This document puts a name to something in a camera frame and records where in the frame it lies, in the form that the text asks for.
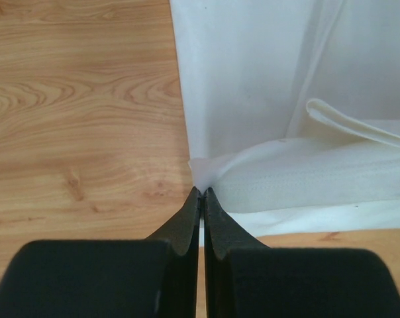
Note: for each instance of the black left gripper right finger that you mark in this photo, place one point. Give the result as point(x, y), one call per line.
point(246, 278)

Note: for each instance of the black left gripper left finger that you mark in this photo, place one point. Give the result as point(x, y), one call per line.
point(151, 277)

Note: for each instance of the white t shirt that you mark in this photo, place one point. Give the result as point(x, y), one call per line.
point(292, 111)

